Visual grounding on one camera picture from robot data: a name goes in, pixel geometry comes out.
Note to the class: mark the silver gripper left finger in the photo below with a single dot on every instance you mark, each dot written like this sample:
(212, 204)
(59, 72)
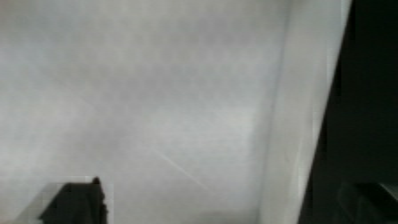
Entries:
(77, 206)

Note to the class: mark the white desk top tray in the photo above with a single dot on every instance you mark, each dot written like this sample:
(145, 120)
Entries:
(163, 96)

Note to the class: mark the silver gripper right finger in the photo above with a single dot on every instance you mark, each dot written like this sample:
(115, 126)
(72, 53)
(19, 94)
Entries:
(367, 203)

